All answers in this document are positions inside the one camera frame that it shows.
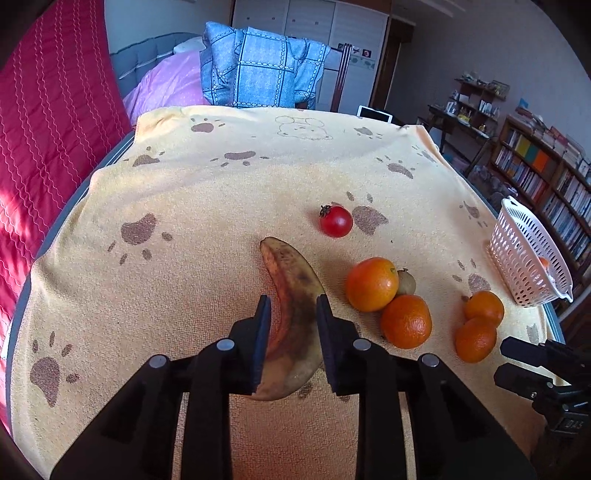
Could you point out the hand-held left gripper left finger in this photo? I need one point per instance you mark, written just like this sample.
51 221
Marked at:
263 344

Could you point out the wooden chair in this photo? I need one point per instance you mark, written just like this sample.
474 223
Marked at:
340 83

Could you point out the white wardrobe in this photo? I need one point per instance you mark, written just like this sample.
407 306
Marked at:
355 32

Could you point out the large orange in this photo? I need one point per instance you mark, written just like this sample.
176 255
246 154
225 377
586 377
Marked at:
369 286

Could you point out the white pillow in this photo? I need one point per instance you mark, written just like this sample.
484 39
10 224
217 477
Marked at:
191 45

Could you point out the red tomato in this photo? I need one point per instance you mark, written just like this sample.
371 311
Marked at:
337 222

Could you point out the dark desk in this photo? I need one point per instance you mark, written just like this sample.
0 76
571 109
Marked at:
455 122

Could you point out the white tablet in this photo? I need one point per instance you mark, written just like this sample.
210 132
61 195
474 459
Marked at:
374 113

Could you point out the wooden bookshelf with books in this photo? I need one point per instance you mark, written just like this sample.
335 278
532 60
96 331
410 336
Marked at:
531 161

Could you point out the red quilted bedspread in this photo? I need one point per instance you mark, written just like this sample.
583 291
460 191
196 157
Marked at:
55 115

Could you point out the white plastic basket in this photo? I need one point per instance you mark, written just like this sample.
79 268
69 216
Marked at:
521 249

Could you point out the wooden shelf unit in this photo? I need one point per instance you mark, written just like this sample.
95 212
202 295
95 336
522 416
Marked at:
480 94

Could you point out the small tangerine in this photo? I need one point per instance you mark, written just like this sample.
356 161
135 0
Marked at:
485 307
545 264
475 341

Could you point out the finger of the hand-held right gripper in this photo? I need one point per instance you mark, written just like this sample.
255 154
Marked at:
521 350
517 381

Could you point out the brown spotted banana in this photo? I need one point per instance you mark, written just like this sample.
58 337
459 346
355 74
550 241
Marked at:
295 286

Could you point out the yellow paw print towel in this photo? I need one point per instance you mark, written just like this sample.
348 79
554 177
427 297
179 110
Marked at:
207 240

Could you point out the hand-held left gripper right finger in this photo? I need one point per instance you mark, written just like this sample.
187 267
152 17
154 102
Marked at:
325 344

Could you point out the blue plaid pillow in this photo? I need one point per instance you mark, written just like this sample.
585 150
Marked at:
263 69

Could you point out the brown kiwi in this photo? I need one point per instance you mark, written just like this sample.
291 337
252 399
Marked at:
407 284

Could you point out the grey padded headboard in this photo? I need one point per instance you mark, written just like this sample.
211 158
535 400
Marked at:
138 60

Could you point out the pink duvet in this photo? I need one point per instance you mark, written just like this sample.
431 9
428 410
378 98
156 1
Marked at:
166 78

